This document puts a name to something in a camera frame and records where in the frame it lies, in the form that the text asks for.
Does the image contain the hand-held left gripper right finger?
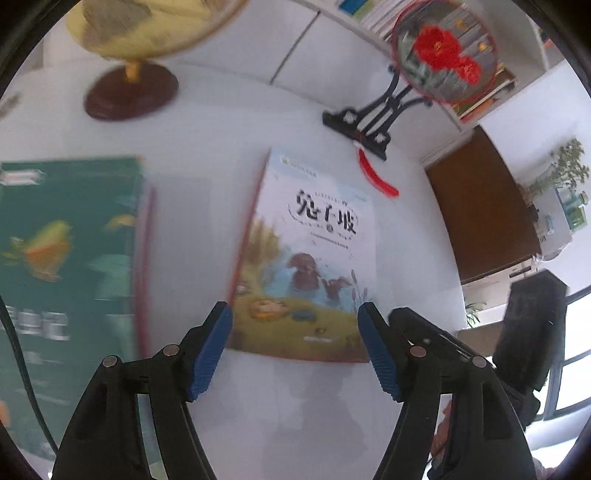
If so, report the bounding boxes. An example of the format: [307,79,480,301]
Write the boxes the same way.
[357,302,539,480]

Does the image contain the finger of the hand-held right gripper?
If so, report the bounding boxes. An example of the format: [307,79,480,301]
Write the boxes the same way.
[388,308,497,370]

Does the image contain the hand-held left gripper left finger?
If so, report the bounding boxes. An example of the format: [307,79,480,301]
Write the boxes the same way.
[51,301,234,480]

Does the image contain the duck pond cover book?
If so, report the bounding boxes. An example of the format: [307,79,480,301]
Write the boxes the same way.
[225,148,378,364]

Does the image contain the dark green insect cover book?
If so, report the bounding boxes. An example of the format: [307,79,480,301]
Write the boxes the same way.
[0,156,148,464]

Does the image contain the row of pale assorted books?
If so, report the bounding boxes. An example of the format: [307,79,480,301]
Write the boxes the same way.
[336,0,519,123]

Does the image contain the window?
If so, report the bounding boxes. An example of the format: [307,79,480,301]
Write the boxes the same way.
[538,286,591,421]

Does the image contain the small green plant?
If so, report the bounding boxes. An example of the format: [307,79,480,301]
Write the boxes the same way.
[463,301,486,329]

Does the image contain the beige side cabinet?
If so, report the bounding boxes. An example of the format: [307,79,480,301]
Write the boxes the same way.
[461,256,543,326]

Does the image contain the white appliance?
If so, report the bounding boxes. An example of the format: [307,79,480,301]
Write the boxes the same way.
[538,217,587,264]

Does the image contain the green glass jars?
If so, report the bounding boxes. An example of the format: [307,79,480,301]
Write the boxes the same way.
[556,190,591,232]

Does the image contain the brown wooden cabinet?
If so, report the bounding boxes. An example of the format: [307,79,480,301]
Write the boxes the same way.
[424,124,544,285]

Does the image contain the tall potted plant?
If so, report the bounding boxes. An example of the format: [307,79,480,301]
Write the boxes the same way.
[524,137,591,204]

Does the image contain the red tassel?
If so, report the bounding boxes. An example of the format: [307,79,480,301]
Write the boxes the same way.
[353,138,400,199]

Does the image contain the embroidered round fan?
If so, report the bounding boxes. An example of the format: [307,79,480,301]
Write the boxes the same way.
[390,0,502,104]

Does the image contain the white bookshelf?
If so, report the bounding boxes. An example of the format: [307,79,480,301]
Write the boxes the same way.
[152,0,561,162]

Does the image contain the antique yellow globe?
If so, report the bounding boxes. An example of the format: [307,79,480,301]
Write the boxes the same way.
[65,0,247,121]

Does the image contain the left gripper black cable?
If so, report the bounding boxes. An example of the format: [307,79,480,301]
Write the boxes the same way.
[0,295,62,464]

